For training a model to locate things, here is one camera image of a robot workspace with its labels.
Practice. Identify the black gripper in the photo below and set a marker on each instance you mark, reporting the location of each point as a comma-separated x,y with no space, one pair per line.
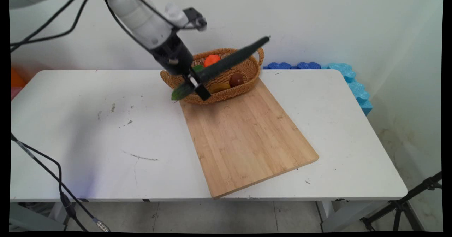
174,55

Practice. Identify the dark green toy cucumber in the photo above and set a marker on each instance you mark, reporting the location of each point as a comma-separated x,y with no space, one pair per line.
229,60

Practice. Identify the black tripod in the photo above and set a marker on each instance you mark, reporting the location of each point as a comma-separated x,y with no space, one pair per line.
402,205

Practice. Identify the woven wicker basket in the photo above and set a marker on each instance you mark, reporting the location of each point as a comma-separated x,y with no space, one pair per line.
243,76

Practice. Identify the white table leg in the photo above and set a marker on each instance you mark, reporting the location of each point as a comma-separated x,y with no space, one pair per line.
342,214

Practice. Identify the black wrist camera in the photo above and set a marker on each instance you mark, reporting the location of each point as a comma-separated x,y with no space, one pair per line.
195,18

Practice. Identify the green toy pepper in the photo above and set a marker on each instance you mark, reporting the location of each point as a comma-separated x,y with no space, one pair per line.
198,67

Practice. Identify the orange toy pepper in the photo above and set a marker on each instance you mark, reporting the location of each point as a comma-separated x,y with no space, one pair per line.
212,60

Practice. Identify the yellow toy pepper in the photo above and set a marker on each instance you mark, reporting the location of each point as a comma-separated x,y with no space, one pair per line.
219,87

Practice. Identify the dark blue foam mat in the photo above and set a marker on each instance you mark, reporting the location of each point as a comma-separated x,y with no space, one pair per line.
309,65
279,65

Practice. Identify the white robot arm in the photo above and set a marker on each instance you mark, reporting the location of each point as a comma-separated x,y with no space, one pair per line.
141,14

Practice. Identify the light blue foam mat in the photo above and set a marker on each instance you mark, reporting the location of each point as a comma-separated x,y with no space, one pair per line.
356,87

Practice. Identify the orange object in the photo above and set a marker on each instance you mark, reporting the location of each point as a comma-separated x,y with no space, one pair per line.
17,80

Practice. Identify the bamboo cutting board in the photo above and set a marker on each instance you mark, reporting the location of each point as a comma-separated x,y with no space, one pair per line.
243,138

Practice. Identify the brown toy tomato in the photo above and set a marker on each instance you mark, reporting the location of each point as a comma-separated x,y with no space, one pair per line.
236,80

